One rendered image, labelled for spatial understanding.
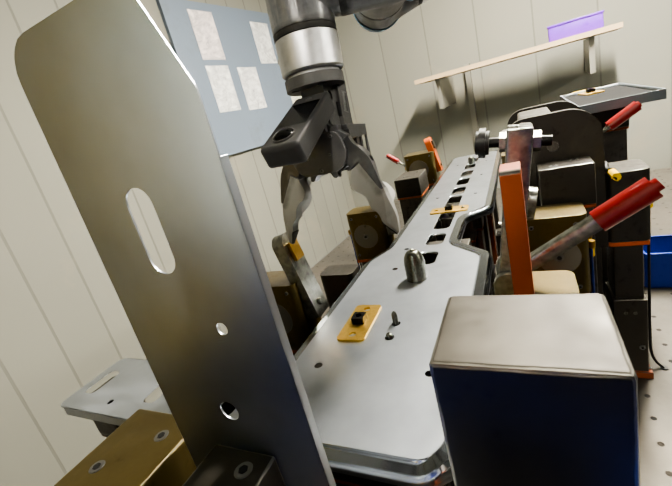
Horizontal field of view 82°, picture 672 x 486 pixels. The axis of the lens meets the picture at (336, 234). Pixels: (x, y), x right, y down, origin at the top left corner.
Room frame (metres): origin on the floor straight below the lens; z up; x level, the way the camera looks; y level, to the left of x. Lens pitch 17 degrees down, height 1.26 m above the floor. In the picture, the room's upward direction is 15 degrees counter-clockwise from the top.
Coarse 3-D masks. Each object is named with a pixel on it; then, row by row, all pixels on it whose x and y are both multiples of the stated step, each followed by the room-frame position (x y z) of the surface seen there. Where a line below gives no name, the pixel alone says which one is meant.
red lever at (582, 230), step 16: (624, 192) 0.32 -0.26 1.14; (640, 192) 0.31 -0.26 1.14; (656, 192) 0.30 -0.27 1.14; (608, 208) 0.32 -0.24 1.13; (624, 208) 0.31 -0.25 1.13; (640, 208) 0.31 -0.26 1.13; (576, 224) 0.34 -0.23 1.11; (592, 224) 0.32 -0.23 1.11; (608, 224) 0.32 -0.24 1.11; (560, 240) 0.34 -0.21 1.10; (576, 240) 0.33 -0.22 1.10; (544, 256) 0.34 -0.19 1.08
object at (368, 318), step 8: (360, 312) 0.46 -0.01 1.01; (368, 312) 0.47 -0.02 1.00; (376, 312) 0.47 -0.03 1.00; (352, 320) 0.45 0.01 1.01; (360, 320) 0.45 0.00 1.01; (368, 320) 0.45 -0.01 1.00; (344, 328) 0.45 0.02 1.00; (352, 328) 0.44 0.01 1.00; (360, 328) 0.44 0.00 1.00; (368, 328) 0.43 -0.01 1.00; (344, 336) 0.43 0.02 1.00; (352, 336) 0.42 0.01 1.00; (360, 336) 0.42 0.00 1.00
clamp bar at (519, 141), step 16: (480, 128) 0.37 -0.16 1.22; (512, 128) 0.35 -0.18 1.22; (528, 128) 0.34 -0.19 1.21; (480, 144) 0.36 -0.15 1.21; (496, 144) 0.36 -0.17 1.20; (512, 144) 0.34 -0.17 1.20; (528, 144) 0.34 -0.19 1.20; (544, 144) 0.34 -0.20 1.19; (512, 160) 0.34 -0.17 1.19; (528, 160) 0.34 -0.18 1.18; (528, 176) 0.34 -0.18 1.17; (528, 192) 0.34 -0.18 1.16
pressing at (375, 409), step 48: (432, 192) 1.04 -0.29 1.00; (480, 192) 0.92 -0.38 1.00; (384, 288) 0.54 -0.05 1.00; (432, 288) 0.50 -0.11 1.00; (480, 288) 0.46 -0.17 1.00; (336, 336) 0.44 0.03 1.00; (384, 336) 0.41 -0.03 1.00; (432, 336) 0.39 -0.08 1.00; (336, 384) 0.35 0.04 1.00; (384, 384) 0.33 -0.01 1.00; (432, 384) 0.31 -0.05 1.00; (336, 432) 0.28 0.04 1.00; (384, 432) 0.27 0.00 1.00; (432, 432) 0.25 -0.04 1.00; (384, 480) 0.23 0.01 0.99; (432, 480) 0.22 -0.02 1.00
